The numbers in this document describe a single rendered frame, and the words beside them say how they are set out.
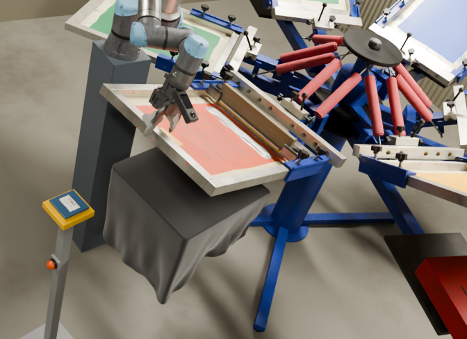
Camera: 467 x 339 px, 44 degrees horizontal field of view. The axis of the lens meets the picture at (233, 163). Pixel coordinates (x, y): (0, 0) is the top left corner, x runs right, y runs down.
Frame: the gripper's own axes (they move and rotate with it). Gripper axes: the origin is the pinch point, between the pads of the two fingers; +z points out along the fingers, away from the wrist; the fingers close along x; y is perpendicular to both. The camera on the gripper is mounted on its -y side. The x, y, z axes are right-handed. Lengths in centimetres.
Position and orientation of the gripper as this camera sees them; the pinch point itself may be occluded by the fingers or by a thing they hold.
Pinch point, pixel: (158, 134)
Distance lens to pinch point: 196.5
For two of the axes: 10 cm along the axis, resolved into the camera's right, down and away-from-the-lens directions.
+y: -6.9, -6.2, 3.8
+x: -5.7, 1.3, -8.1
